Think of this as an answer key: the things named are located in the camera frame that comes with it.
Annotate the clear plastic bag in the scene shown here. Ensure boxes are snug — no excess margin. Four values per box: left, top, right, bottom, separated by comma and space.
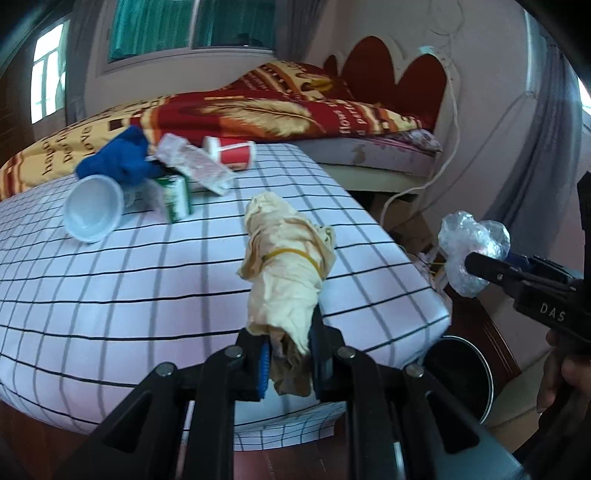
437, 210, 512, 298

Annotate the beige bag with rubber band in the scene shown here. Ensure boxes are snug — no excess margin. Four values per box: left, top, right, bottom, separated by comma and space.
238, 192, 335, 397

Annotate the green white carton box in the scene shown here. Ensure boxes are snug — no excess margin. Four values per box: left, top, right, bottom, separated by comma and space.
150, 175, 192, 223

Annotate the red white paper cup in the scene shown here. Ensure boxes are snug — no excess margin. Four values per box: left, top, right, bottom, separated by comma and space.
202, 136, 256, 171

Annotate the white blue plastic cup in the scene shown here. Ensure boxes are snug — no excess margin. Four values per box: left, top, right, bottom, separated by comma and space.
63, 175, 125, 244

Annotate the blue cloth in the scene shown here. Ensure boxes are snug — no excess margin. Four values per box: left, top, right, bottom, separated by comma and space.
75, 126, 165, 187

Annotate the black round trash bin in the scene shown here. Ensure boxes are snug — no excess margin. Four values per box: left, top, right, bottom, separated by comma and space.
421, 335, 495, 424

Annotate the person right hand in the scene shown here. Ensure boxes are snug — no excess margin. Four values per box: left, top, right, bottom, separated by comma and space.
537, 330, 590, 415

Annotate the grey curtain right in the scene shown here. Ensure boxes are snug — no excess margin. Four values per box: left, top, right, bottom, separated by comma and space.
485, 25, 583, 257

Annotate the grey curtain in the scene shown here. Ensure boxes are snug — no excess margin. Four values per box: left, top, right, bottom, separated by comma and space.
485, 25, 583, 257
65, 0, 102, 125

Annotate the white black grid tablecloth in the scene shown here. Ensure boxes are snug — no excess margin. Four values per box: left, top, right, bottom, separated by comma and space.
1, 144, 451, 433

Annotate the red heart-shaped headboard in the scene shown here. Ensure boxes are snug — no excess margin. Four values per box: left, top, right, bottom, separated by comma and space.
322, 36, 449, 132

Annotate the red yellow printed blanket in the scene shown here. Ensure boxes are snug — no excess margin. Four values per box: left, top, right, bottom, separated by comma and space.
1, 61, 422, 199

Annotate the green curtained window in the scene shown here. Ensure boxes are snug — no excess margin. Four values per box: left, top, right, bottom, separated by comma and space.
107, 0, 276, 63

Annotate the small bright window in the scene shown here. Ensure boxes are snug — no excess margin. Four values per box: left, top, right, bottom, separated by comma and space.
30, 19, 69, 124

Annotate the grey curtain left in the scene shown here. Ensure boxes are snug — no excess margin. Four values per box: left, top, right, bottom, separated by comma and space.
65, 0, 102, 125

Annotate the white bed frame with mattress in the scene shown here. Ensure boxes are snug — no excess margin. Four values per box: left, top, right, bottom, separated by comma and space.
297, 36, 461, 193

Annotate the white hanging cable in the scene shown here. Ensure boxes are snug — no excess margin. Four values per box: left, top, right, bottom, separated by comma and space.
378, 45, 461, 227

